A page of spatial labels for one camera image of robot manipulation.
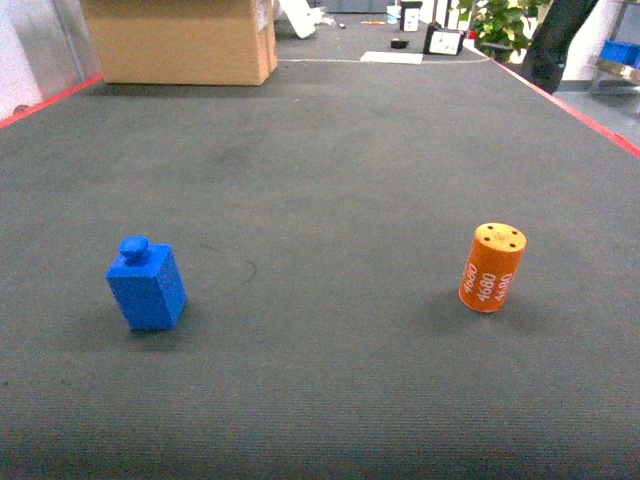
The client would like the green potted plant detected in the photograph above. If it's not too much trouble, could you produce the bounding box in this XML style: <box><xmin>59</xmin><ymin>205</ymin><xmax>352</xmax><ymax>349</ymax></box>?
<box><xmin>453</xmin><ymin>0</ymin><xmax>551</xmax><ymax>52</ymax></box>

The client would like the white leaning board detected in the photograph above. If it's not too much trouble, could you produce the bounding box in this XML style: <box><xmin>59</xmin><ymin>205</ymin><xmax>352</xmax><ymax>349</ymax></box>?
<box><xmin>278</xmin><ymin>0</ymin><xmax>322</xmax><ymax>39</ymax></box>

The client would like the large cardboard box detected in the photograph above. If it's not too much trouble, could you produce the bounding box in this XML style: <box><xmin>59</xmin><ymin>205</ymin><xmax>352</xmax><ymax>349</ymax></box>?
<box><xmin>80</xmin><ymin>1</ymin><xmax>277</xmax><ymax>86</ymax></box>

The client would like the white flat sheet on belt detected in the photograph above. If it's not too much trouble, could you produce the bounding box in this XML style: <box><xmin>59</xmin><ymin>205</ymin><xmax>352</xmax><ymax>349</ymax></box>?
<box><xmin>360</xmin><ymin>51</ymin><xmax>423</xmax><ymax>65</ymax></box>

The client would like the black white box far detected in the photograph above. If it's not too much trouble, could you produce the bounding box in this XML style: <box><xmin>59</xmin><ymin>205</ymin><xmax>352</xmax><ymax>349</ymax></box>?
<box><xmin>399</xmin><ymin>0</ymin><xmax>423</xmax><ymax>32</ymax></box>

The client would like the red conveyor side frame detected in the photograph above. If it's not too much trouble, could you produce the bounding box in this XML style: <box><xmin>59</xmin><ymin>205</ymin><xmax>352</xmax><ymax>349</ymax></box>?
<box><xmin>492</xmin><ymin>60</ymin><xmax>639</xmax><ymax>158</ymax></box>

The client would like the small black object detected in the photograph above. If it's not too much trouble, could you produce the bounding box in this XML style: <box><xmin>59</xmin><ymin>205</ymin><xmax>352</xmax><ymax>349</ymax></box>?
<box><xmin>390</xmin><ymin>38</ymin><xmax>409</xmax><ymax>49</ymax></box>

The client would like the blue bin far right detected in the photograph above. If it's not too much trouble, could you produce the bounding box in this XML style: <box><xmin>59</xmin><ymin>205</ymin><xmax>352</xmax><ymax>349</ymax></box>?
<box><xmin>599</xmin><ymin>39</ymin><xmax>640</xmax><ymax>67</ymax></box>

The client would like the blue block part with knob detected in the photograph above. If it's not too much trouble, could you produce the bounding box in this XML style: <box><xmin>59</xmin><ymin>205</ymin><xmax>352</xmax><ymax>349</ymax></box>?
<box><xmin>105</xmin><ymin>236</ymin><xmax>187</xmax><ymax>330</ymax></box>

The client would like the black white labelled box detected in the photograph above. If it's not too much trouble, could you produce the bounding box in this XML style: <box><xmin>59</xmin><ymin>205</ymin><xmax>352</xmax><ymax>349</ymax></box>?
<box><xmin>423</xmin><ymin>25</ymin><xmax>465</xmax><ymax>56</ymax></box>

